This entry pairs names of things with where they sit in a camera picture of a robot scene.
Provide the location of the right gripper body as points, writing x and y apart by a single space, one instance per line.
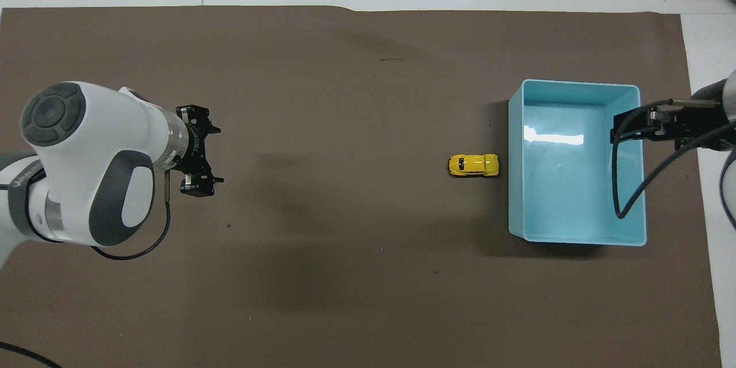
704 118

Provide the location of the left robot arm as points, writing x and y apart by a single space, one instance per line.
98 144

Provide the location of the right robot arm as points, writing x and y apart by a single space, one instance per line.
730 98

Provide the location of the yellow toy beetle car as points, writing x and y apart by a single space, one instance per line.
472 165

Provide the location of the light blue plastic bin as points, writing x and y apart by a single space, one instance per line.
575 184

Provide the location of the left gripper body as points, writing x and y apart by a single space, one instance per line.
196 146

